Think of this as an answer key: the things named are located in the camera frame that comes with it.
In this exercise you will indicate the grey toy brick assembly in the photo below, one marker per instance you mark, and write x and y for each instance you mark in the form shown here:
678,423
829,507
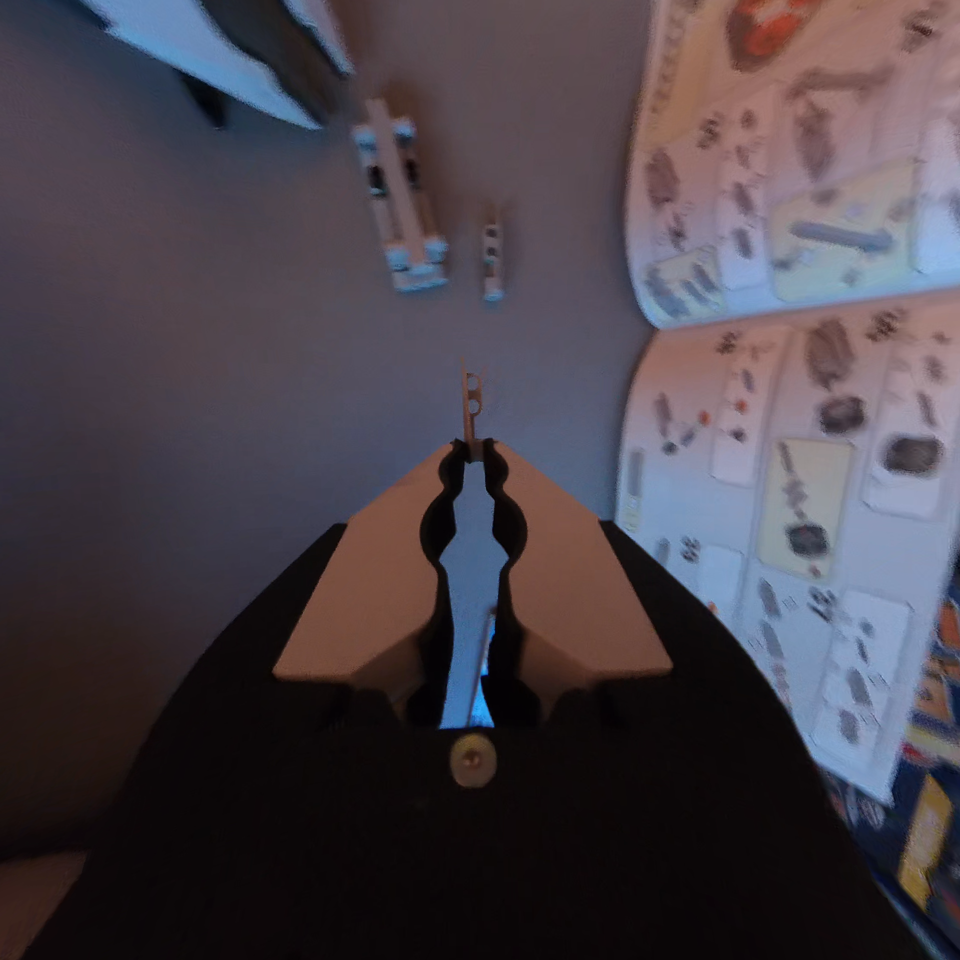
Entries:
397,202

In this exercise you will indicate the small grey toy beam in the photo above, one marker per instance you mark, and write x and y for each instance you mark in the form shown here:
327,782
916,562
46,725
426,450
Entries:
472,409

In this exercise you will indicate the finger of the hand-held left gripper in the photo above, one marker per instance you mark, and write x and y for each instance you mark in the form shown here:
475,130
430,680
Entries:
326,34
195,45

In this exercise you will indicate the blue building booklet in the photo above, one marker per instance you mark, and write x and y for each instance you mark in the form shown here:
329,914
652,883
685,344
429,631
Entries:
930,750

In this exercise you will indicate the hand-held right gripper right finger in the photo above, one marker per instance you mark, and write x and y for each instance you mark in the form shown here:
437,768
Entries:
585,600

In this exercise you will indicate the grey angled toy brick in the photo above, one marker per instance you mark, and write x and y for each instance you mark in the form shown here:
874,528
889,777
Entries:
493,255

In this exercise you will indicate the open building instruction booklet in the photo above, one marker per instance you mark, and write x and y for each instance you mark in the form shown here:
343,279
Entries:
787,225

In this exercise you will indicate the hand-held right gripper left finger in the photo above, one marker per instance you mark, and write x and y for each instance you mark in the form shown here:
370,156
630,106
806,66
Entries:
360,600

